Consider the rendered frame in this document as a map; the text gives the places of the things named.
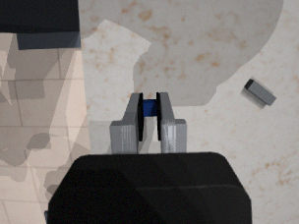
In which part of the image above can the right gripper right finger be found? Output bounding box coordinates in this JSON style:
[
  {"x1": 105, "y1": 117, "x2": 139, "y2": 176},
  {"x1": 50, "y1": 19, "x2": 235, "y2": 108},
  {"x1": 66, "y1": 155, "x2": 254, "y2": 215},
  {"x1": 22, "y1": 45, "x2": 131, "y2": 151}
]
[{"x1": 156, "y1": 92, "x2": 187, "y2": 153}]

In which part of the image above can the small blue block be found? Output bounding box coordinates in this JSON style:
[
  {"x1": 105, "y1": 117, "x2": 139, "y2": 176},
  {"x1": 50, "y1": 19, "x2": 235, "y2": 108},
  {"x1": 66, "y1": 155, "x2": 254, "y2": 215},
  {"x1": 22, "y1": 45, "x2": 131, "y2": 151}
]
[{"x1": 143, "y1": 99, "x2": 157, "y2": 117}]

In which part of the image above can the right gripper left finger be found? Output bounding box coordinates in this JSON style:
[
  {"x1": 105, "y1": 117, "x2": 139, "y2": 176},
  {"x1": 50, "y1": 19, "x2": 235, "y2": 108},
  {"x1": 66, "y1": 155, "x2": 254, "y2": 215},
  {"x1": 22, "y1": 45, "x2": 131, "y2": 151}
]
[{"x1": 109, "y1": 92, "x2": 144, "y2": 154}]

